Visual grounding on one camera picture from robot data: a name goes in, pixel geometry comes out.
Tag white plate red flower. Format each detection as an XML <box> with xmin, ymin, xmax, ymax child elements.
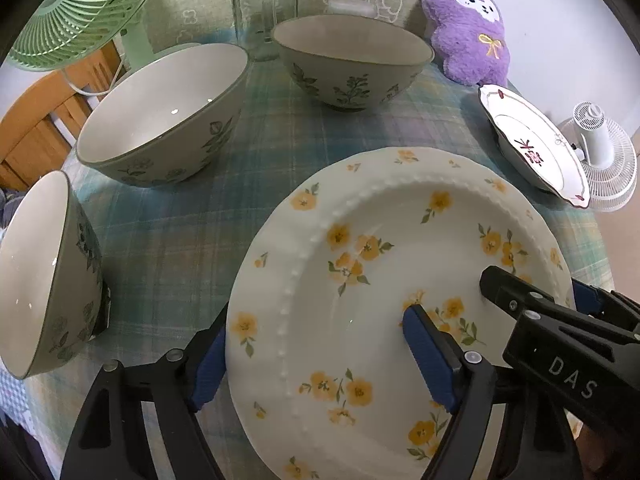
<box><xmin>478</xmin><ymin>84</ymin><xmax>591</xmax><ymax>209</ymax></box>

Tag glass jar dark lid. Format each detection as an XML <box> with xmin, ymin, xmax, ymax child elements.
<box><xmin>231</xmin><ymin>0</ymin><xmax>298</xmax><ymax>62</ymax></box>

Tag green desk fan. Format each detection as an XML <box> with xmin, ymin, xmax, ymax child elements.
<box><xmin>4</xmin><ymin>0</ymin><xmax>202</xmax><ymax>73</ymax></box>

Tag grey floral bowl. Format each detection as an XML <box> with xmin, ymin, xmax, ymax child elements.
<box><xmin>1</xmin><ymin>170</ymin><xmax>111</xmax><ymax>379</ymax></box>
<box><xmin>272</xmin><ymin>14</ymin><xmax>435</xmax><ymax>110</ymax></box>
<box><xmin>76</xmin><ymin>44</ymin><xmax>250</xmax><ymax>188</ymax></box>

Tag wooden bed headboard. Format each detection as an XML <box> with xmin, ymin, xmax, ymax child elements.
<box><xmin>1</xmin><ymin>42</ymin><xmax>120</xmax><ymax>191</ymax></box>

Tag blue checkered bedding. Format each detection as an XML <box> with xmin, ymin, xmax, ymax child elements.
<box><xmin>0</xmin><ymin>188</ymin><xmax>38</xmax><ymax>439</ymax></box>

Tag small white lidded container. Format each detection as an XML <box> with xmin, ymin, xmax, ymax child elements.
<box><xmin>326</xmin><ymin>0</ymin><xmax>378</xmax><ymax>18</ymax></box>

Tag plaid green tablecloth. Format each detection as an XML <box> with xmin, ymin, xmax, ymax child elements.
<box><xmin>25</xmin><ymin>61</ymin><xmax>614</xmax><ymax>474</ymax></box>

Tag white standing fan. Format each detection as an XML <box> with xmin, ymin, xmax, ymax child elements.
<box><xmin>561</xmin><ymin>101</ymin><xmax>638</xmax><ymax>214</ymax></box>

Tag round yellow flower deep plate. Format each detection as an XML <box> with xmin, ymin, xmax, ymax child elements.
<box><xmin>226</xmin><ymin>148</ymin><xmax>574</xmax><ymax>479</ymax></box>

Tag purple plush bunny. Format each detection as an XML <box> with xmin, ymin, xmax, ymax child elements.
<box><xmin>421</xmin><ymin>0</ymin><xmax>510</xmax><ymax>87</ymax></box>

